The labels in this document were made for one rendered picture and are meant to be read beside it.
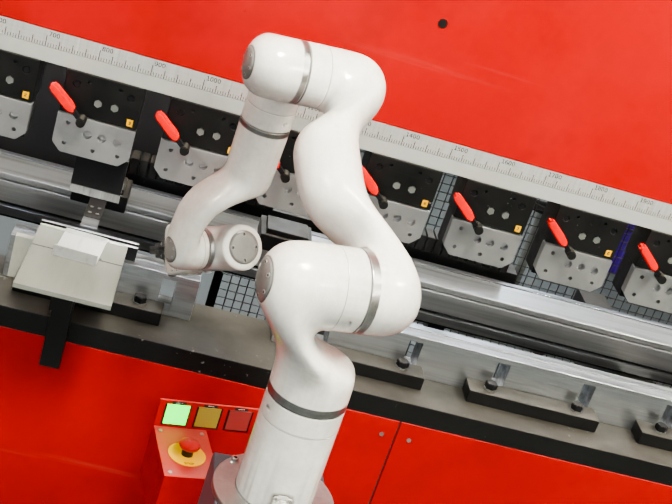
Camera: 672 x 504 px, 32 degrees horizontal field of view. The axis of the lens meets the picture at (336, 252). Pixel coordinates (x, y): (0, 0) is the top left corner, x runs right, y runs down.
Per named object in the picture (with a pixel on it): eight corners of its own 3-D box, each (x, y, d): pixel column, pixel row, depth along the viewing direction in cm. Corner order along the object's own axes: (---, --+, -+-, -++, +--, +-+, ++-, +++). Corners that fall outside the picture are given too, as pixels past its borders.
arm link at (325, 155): (298, 343, 162) (402, 355, 169) (332, 301, 153) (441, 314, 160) (270, 70, 189) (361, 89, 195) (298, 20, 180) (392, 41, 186)
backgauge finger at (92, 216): (57, 227, 240) (62, 205, 238) (77, 181, 263) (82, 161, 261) (115, 242, 242) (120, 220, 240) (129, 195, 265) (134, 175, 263)
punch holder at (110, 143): (49, 148, 226) (67, 68, 219) (57, 134, 233) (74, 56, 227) (126, 169, 228) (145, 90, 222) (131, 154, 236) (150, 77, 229)
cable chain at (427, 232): (336, 228, 281) (341, 213, 279) (335, 218, 286) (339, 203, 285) (506, 273, 288) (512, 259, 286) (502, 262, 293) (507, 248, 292)
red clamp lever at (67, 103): (54, 82, 216) (86, 124, 220) (57, 76, 220) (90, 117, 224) (46, 88, 217) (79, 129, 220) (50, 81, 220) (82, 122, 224)
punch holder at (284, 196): (250, 201, 232) (273, 125, 226) (251, 186, 240) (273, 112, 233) (322, 221, 235) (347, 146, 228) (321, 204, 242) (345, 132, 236)
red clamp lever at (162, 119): (160, 112, 219) (190, 152, 223) (162, 105, 223) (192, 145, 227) (152, 117, 220) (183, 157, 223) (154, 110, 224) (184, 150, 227)
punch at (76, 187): (68, 192, 233) (78, 149, 230) (69, 189, 235) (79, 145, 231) (117, 205, 235) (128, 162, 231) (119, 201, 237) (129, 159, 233)
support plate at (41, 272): (11, 287, 212) (12, 282, 211) (38, 228, 236) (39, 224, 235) (110, 311, 215) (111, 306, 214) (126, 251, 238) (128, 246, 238)
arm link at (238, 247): (184, 271, 217) (227, 270, 223) (220, 271, 207) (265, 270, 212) (183, 226, 217) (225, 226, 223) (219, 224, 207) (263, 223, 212)
